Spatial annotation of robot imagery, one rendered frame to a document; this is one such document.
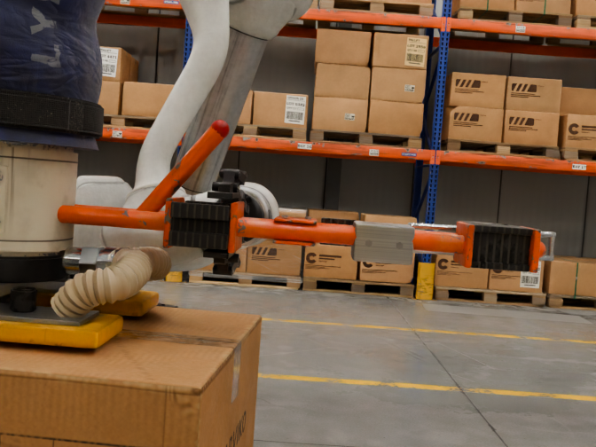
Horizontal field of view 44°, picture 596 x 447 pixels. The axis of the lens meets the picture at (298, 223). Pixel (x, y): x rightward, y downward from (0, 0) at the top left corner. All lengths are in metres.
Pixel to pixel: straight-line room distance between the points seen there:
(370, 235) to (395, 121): 7.26
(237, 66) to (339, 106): 6.50
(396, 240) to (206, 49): 0.62
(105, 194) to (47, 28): 0.76
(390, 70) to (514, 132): 1.50
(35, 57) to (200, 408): 0.42
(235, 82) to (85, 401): 0.99
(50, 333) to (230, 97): 0.90
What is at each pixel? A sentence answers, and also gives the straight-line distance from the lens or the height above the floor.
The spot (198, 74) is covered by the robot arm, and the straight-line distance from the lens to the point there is 1.33.
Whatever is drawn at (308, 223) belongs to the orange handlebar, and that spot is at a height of 1.09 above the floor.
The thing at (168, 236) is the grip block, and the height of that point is 1.07.
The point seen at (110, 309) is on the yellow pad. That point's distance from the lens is 0.99.
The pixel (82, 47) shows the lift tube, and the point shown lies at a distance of 0.92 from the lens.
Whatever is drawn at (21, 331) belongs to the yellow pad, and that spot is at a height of 0.97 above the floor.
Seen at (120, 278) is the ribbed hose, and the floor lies 1.02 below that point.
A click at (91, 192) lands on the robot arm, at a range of 1.61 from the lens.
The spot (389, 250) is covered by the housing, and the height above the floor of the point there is 1.07.
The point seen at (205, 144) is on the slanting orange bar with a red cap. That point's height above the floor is 1.18.
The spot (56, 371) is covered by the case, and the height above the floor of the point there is 0.94.
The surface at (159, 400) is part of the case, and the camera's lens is 0.72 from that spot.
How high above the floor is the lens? 1.14
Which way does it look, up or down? 3 degrees down
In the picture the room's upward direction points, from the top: 4 degrees clockwise
